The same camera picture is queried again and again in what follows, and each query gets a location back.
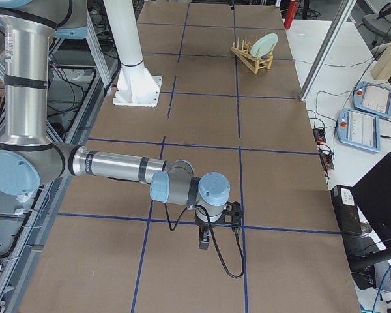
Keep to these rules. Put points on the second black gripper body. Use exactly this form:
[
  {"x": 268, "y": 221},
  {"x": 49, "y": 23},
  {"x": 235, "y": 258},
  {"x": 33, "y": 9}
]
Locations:
[{"x": 202, "y": 225}]

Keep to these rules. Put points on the light green ceramic plate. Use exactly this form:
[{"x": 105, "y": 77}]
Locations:
[{"x": 264, "y": 45}]

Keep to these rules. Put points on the wooden plate rack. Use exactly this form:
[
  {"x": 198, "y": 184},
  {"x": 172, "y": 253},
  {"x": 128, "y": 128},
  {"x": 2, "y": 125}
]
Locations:
[{"x": 255, "y": 64}]

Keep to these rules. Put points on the black monitor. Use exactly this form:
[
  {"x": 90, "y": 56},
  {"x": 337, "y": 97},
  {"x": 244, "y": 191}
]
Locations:
[{"x": 363, "y": 214}]

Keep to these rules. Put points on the near teach pendant tablet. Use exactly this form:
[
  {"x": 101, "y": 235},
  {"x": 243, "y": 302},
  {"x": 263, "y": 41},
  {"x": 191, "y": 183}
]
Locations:
[{"x": 359, "y": 129}]

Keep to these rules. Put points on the teach pendant tablet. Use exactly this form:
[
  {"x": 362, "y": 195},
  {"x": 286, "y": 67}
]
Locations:
[
  {"x": 359, "y": 129},
  {"x": 373, "y": 99}
]

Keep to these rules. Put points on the far teach pendant tablet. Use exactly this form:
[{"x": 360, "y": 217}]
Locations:
[{"x": 373, "y": 99}]

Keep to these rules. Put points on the red cylinder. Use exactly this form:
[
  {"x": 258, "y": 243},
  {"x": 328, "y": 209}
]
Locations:
[{"x": 291, "y": 13}]

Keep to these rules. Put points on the grey office chair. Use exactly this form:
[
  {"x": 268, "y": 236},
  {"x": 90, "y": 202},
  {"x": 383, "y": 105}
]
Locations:
[{"x": 379, "y": 24}]

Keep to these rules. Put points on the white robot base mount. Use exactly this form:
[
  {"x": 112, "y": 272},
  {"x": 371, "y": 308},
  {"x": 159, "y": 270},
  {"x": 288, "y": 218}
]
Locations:
[{"x": 136, "y": 86}]

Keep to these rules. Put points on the wooden post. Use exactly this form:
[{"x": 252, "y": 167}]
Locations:
[{"x": 382, "y": 70}]

